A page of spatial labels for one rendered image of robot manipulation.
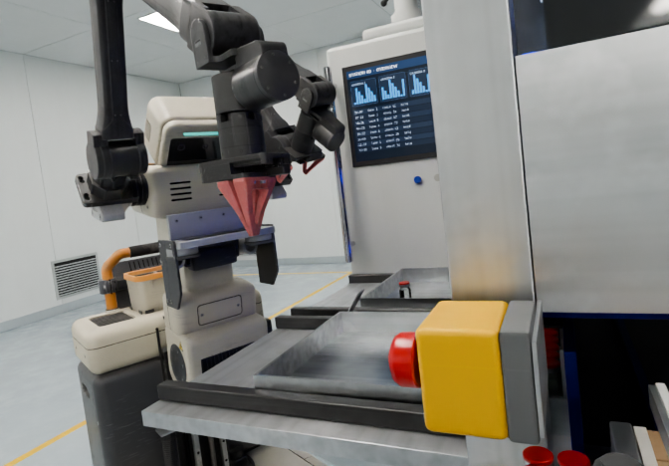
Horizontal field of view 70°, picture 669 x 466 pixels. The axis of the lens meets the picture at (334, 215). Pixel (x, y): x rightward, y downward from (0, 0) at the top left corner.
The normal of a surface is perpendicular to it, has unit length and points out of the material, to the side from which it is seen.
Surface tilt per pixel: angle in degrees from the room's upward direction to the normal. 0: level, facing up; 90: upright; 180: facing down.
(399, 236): 90
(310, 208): 90
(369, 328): 90
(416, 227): 90
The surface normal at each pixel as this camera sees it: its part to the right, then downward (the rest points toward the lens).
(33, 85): 0.90, -0.07
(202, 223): 0.62, -0.02
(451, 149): -0.42, 0.11
